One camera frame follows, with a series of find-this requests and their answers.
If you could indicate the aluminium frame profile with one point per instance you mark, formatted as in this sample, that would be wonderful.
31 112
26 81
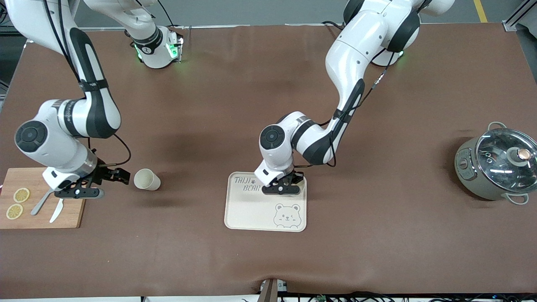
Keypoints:
514 21

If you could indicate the yellow lemon slice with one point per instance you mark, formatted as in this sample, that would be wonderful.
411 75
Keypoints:
14 211
21 195

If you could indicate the white plastic knife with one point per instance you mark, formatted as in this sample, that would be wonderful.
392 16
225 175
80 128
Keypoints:
56 212

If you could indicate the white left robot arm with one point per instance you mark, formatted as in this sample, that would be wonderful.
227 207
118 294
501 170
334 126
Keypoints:
275 142

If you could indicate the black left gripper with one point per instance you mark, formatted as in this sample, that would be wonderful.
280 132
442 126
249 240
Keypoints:
295 176

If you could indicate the grey plastic knife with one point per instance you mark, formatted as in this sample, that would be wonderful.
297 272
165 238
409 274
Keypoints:
40 205

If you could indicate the bamboo cutting board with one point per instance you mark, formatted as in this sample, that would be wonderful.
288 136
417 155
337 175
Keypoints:
25 180

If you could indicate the white plastic cup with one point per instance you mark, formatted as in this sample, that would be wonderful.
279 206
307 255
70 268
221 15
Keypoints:
144 179

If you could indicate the glass pot lid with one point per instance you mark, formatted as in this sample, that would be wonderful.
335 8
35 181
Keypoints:
499 167

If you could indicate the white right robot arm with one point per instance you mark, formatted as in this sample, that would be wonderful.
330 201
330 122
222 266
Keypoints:
54 142

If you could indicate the brown table mat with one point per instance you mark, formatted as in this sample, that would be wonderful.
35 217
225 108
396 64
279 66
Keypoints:
268 105

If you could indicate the cream tray with bear print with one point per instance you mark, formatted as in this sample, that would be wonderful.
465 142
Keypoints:
251 214

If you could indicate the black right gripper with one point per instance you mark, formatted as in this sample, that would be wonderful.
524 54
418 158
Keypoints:
103 173

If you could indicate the grey cooking pot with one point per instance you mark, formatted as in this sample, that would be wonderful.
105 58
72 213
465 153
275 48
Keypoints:
470 180

